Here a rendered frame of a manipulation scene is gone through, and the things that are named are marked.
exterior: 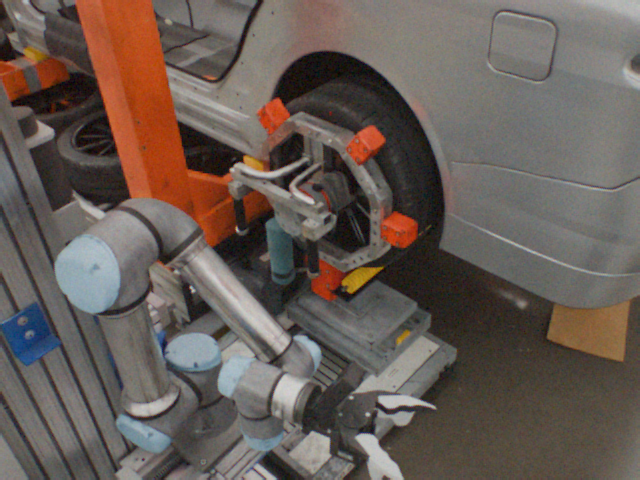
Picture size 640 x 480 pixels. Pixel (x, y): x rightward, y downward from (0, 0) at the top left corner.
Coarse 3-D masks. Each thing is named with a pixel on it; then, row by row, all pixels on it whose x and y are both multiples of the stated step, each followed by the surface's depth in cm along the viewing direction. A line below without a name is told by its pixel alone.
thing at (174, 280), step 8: (80, 200) 302; (88, 208) 296; (96, 208) 296; (88, 216) 297; (96, 216) 291; (88, 224) 302; (152, 272) 273; (160, 272) 267; (168, 272) 261; (176, 272) 257; (168, 280) 265; (176, 280) 260; (184, 280) 261; (176, 288) 263; (184, 288) 260; (184, 296) 261
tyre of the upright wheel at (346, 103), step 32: (320, 96) 201; (352, 96) 199; (384, 96) 201; (352, 128) 196; (384, 128) 193; (416, 128) 198; (384, 160) 193; (416, 160) 195; (288, 192) 238; (416, 192) 196; (384, 256) 216
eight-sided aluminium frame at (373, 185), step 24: (288, 120) 203; (312, 120) 201; (264, 144) 218; (336, 144) 192; (264, 168) 226; (360, 168) 190; (384, 192) 192; (384, 216) 201; (384, 240) 205; (336, 264) 223; (360, 264) 214
